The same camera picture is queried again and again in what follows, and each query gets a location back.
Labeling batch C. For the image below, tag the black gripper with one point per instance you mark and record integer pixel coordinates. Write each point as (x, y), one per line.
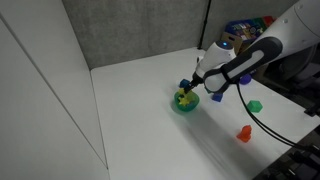
(196, 80)

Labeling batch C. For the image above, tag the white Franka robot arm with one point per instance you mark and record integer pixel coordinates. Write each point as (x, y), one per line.
(293, 30)

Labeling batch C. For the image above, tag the yellow star toy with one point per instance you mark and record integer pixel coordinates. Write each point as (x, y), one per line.
(184, 101)

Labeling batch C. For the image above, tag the green bowl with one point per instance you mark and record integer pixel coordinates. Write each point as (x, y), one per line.
(193, 106)

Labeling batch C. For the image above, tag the colourful toy bin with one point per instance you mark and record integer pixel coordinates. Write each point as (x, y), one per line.
(248, 28)

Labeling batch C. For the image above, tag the small dark blue cube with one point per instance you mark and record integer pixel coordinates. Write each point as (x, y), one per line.
(183, 82)

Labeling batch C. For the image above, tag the purple ball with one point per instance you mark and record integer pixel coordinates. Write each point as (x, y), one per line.
(246, 79)

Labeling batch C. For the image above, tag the black stand pole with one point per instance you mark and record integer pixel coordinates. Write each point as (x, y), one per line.
(204, 25)

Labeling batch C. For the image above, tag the cardboard box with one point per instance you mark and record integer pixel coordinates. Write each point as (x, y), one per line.
(233, 40)

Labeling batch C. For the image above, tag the green cube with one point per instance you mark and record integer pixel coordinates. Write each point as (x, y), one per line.
(254, 106)

